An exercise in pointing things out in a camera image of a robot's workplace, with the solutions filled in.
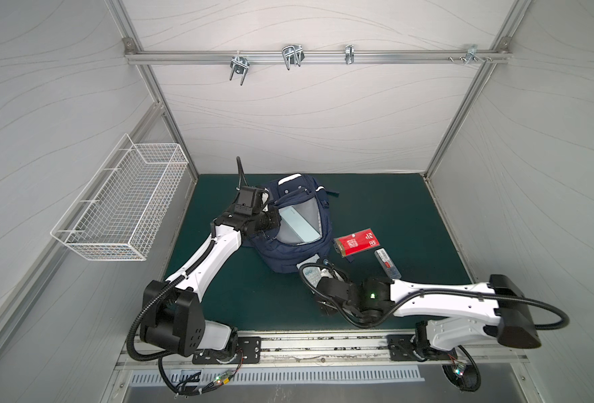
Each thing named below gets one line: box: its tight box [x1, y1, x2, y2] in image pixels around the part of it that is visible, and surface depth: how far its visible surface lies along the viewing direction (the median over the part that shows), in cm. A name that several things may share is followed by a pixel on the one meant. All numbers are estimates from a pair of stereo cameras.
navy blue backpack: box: [242, 173, 354, 273], surface depth 91 cm
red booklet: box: [333, 228, 381, 257], surface depth 100 cm
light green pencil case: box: [278, 205, 322, 243], surface depth 96 cm
